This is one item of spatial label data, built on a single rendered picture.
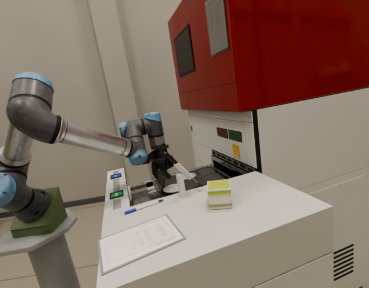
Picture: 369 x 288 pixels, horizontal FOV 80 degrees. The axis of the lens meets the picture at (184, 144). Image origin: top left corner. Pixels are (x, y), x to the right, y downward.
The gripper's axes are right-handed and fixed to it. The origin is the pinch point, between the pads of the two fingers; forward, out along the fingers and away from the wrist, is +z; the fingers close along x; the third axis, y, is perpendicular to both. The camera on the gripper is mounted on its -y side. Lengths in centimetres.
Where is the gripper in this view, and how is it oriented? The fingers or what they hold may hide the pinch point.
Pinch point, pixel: (161, 183)
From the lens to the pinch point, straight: 112.4
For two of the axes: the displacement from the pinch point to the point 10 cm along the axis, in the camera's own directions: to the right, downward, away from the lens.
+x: 6.0, -2.6, 7.6
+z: 1.5, 9.6, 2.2
